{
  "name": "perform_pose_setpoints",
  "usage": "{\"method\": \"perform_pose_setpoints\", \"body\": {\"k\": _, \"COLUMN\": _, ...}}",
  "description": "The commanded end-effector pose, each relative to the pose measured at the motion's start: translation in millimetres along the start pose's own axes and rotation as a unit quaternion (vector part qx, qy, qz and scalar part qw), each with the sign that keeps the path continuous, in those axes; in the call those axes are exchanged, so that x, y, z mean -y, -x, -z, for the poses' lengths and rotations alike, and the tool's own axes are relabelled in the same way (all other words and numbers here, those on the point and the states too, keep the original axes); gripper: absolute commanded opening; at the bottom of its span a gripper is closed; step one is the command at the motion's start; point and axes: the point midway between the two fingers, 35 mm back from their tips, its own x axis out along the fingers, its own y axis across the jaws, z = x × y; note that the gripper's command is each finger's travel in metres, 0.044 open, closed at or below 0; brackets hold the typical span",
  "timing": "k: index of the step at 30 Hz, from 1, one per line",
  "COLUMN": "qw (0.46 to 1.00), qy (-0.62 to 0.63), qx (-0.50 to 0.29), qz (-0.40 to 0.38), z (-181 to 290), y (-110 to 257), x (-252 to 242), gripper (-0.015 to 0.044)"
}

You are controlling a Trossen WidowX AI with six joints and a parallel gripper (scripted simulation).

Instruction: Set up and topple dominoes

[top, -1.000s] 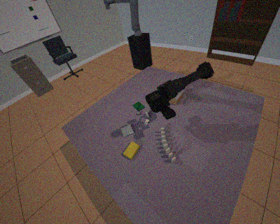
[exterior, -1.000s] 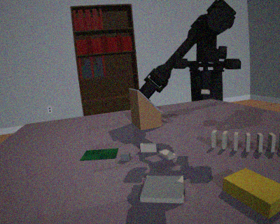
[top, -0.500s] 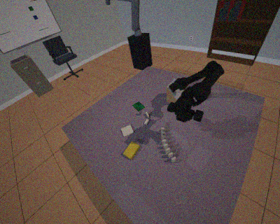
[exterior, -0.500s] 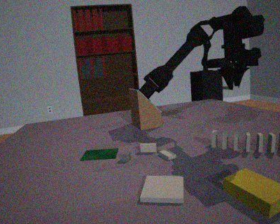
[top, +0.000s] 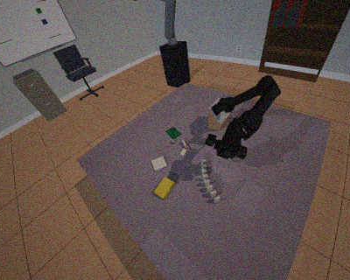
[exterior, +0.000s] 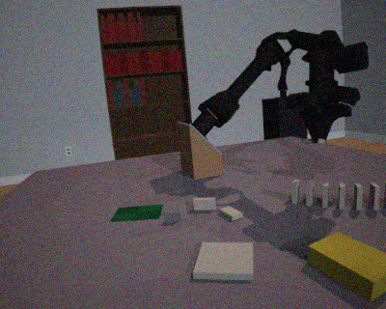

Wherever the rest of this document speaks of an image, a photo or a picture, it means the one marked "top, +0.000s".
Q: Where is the yellow rectangular block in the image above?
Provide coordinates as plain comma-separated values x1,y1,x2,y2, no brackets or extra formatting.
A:
154,177,175,200

